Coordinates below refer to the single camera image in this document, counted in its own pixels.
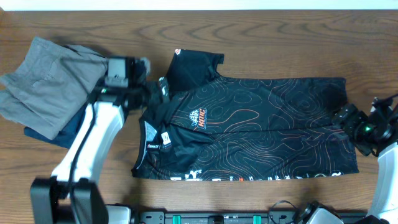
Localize folded grey shorts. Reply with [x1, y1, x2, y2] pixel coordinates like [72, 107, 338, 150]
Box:
[1, 37, 108, 139]

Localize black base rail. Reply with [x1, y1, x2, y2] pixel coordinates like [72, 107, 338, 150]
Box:
[131, 211, 295, 224]

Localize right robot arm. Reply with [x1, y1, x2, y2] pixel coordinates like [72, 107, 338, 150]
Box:
[293, 95, 397, 224]

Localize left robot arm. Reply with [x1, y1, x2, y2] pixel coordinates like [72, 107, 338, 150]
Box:
[30, 57, 169, 223]

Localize black patterned sports jersey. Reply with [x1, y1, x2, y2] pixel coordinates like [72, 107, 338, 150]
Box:
[132, 49, 358, 182]

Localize folded dark blue garment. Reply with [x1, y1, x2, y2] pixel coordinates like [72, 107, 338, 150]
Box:
[24, 104, 87, 149]

